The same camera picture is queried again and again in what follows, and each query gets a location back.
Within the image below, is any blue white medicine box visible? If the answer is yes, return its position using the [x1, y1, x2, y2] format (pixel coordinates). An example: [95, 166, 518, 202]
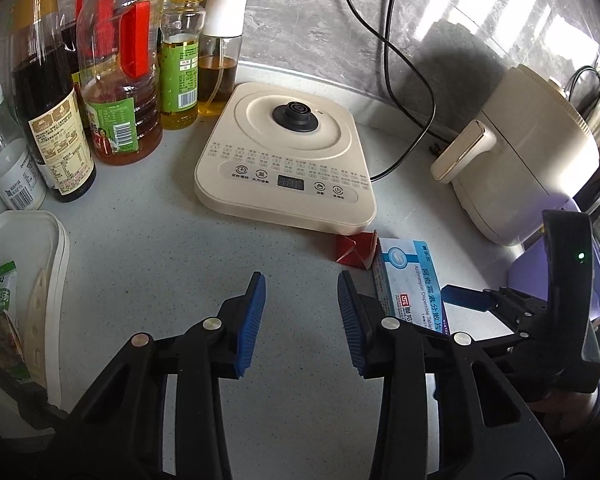
[372, 237, 450, 335]

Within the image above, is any red cap oil bottle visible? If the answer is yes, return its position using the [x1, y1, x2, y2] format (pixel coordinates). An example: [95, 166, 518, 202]
[76, 0, 162, 166]

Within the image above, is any dark soy sauce bottle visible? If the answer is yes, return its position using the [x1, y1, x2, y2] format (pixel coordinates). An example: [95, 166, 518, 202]
[9, 0, 96, 203]

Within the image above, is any small clear white cap jar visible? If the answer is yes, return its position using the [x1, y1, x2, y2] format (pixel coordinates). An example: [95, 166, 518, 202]
[0, 85, 47, 210]

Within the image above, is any black hanging cable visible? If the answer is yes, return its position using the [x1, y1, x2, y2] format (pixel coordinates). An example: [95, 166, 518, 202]
[564, 64, 600, 111]

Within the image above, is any red paper wrapper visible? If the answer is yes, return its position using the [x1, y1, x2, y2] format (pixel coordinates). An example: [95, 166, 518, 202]
[335, 231, 378, 270]

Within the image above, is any black power cable right plug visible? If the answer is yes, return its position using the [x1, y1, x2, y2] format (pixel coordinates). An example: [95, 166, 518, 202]
[337, 0, 439, 183]

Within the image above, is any white top oil sprayer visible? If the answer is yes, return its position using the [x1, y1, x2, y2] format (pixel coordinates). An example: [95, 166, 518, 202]
[198, 0, 247, 116]

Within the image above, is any green seasoning packet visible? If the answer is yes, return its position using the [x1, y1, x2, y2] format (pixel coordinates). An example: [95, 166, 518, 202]
[0, 260, 31, 382]

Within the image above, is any black power cable left plug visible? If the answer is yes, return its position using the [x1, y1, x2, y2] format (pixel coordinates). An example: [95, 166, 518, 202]
[381, 0, 462, 143]

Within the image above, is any white plastic tray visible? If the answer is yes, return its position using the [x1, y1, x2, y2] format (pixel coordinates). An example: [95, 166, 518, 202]
[0, 210, 70, 408]

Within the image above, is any yellow cap green label bottle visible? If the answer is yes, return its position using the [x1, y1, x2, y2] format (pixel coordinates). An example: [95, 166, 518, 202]
[160, 0, 206, 130]

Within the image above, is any cream air fryer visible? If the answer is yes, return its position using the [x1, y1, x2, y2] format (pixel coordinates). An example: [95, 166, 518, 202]
[430, 64, 600, 246]

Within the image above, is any black power cable plug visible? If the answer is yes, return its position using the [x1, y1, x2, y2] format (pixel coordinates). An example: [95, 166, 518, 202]
[337, 0, 439, 183]
[381, 0, 462, 143]

